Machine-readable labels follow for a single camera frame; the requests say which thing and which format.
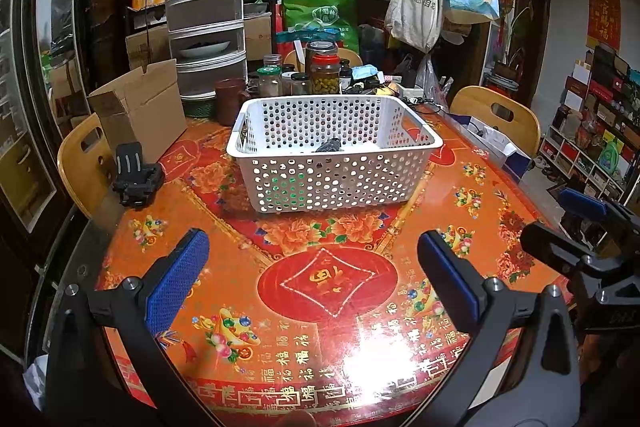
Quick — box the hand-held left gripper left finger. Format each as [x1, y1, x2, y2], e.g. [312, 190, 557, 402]
[45, 228, 221, 427]

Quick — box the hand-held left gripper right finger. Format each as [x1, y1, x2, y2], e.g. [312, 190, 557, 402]
[400, 230, 583, 427]

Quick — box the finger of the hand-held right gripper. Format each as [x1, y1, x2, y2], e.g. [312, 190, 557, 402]
[558, 188, 640, 238]
[520, 221, 626, 280]

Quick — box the white perforated plastic basket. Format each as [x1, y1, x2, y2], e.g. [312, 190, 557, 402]
[226, 94, 445, 214]

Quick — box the storage shelf with boxes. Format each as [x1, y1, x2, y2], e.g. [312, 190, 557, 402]
[537, 44, 640, 202]

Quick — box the white blue carton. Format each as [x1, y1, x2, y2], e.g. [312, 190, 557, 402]
[460, 114, 532, 178]

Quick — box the wooden chair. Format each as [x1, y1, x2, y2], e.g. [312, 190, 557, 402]
[449, 85, 542, 155]
[56, 113, 118, 220]

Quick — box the open cardboard box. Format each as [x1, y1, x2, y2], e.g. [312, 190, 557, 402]
[87, 58, 188, 152]

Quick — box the dark red cup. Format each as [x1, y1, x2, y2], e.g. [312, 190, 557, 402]
[215, 78, 248, 126]

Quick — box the clear plastic bag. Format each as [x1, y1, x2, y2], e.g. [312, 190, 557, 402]
[414, 54, 448, 100]

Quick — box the green lid glass jar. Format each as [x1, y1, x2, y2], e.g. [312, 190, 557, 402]
[257, 67, 282, 98]

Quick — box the blue face mask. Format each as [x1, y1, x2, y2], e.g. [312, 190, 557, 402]
[351, 65, 385, 82]

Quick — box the red lid pickle jar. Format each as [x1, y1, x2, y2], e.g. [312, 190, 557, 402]
[310, 52, 342, 95]

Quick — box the dark glass door cabinet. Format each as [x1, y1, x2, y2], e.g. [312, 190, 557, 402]
[0, 0, 126, 258]

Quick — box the closed cardboard box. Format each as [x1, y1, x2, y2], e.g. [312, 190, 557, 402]
[245, 14, 273, 60]

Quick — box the grey tiered food cover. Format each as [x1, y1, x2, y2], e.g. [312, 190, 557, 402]
[164, 0, 248, 100]

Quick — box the green shopping bag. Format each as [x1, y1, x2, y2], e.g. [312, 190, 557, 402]
[281, 0, 360, 52]

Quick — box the black phone mount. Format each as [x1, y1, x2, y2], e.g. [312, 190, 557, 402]
[111, 142, 166, 208]

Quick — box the red wall poster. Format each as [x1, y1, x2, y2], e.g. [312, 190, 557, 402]
[586, 0, 622, 50]

